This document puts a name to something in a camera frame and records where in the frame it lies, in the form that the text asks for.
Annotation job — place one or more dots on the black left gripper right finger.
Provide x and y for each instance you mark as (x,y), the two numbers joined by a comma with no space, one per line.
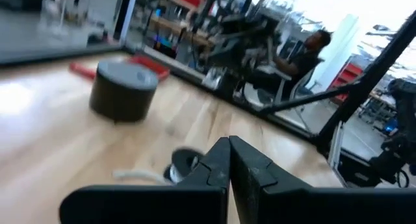
(325,207)

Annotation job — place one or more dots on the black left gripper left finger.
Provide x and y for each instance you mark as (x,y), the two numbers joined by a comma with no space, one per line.
(146,207)

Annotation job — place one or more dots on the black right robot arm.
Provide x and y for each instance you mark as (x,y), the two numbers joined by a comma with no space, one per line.
(403,120)

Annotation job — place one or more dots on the white office chair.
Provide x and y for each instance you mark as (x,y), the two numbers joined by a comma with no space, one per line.
(260,97)

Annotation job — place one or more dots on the red storage rack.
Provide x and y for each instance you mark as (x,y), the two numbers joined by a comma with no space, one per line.
(349,74)

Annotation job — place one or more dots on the red and black square tray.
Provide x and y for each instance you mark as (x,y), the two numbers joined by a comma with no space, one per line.
(152,66)

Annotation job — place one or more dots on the person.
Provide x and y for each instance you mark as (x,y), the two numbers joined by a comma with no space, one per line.
(302,61)

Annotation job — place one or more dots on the black computer tower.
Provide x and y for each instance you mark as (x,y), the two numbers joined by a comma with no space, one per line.
(164,47)

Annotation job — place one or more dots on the white and black tower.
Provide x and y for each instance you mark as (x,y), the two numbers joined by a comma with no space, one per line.
(125,16)

